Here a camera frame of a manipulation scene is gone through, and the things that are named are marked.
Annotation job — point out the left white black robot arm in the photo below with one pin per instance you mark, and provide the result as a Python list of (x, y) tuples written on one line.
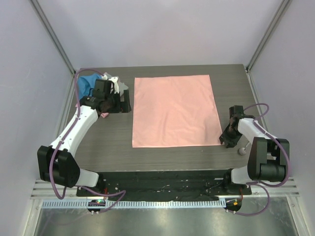
[(57, 161)]

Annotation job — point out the aluminium frame post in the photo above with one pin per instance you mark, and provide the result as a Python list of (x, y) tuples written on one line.
[(47, 26), (280, 12)]

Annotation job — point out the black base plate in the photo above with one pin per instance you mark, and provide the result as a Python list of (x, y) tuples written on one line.
[(169, 185)]

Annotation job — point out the blue cloth napkin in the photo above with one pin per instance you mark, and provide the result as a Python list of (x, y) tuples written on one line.
[(85, 83)]

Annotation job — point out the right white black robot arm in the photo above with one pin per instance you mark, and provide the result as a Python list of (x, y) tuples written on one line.
[(268, 161)]

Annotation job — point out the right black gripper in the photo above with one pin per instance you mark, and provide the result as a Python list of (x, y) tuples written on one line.
[(224, 137)]

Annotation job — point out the pink cloth under pile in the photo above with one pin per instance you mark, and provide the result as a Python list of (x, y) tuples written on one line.
[(104, 115)]

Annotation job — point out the pink satin napkin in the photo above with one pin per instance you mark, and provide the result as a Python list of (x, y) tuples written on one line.
[(175, 111)]

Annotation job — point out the left aluminium frame post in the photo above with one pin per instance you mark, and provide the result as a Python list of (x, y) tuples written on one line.
[(47, 26)]

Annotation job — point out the aluminium front rail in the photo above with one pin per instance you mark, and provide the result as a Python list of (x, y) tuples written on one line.
[(44, 190)]

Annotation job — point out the white slotted cable duct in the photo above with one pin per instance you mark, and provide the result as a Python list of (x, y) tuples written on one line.
[(99, 204)]

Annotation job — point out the right aluminium frame post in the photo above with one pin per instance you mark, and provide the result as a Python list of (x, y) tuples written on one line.
[(280, 12)]

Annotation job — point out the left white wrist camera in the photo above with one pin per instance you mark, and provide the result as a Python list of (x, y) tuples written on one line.
[(114, 83)]

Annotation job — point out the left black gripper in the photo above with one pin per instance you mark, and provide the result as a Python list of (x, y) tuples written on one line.
[(125, 105)]

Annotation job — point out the spoon with wooden handle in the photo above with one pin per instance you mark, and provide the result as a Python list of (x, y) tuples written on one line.
[(242, 150)]

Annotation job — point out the grey cloth napkin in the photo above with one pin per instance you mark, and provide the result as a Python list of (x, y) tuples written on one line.
[(122, 86)]

